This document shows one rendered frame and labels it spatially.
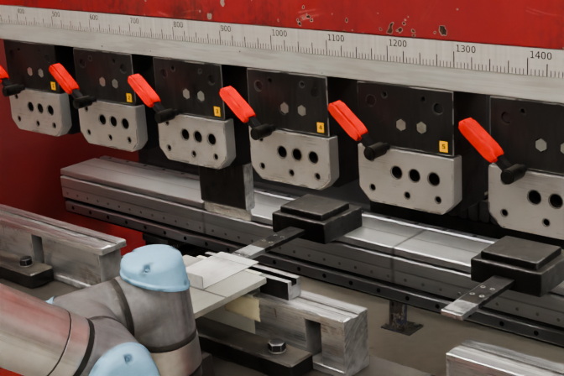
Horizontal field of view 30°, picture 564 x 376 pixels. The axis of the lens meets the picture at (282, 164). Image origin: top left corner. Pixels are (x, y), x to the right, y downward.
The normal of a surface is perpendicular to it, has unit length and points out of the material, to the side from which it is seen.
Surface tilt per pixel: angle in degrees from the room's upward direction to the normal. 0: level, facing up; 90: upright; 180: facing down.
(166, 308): 92
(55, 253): 90
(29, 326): 70
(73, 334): 57
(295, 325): 90
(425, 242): 0
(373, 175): 90
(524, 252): 0
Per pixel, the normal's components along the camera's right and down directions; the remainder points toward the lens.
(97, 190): -0.65, 0.25
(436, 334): -0.06, -0.96
